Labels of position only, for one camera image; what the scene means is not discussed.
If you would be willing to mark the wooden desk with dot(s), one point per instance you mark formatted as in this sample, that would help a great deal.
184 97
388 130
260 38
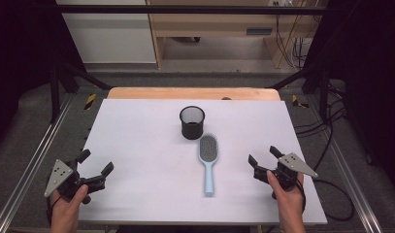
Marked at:
214 24

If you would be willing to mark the black frame strut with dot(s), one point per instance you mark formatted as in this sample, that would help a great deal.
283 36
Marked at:
323 93
55 97

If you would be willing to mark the white board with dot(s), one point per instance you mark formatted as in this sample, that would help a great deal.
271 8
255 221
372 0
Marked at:
146 168

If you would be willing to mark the white cabinet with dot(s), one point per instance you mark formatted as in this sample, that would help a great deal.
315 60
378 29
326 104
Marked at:
111 35

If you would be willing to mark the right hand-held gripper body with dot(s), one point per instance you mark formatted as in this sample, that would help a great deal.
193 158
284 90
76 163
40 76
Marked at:
293 163

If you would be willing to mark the person's right hand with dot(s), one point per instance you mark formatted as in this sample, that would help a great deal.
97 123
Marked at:
290 202

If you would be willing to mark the light blue hairbrush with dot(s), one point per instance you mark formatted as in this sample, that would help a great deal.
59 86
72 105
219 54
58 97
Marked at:
208 152

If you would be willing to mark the black curtain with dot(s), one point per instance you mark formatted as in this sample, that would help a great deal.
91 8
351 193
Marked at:
20 58
369 81

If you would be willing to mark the wooden table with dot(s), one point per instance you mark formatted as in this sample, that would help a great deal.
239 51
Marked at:
172 93

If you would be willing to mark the black horizontal frame bar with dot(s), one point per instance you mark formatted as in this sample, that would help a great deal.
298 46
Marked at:
185 9

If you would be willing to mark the person's left hand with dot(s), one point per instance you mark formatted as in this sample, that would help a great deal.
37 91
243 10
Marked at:
66 209

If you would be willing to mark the black mesh cup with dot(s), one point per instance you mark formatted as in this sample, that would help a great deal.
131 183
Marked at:
192 129

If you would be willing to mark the white power strip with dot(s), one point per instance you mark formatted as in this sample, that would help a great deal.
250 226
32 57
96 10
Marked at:
280 3

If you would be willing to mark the aluminium rail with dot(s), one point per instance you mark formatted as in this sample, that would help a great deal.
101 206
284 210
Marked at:
30 165
350 184

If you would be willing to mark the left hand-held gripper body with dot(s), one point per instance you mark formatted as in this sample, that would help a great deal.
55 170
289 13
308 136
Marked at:
60 174

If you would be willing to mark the yellow black tape marker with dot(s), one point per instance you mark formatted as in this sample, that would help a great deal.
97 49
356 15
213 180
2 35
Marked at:
90 101
296 101

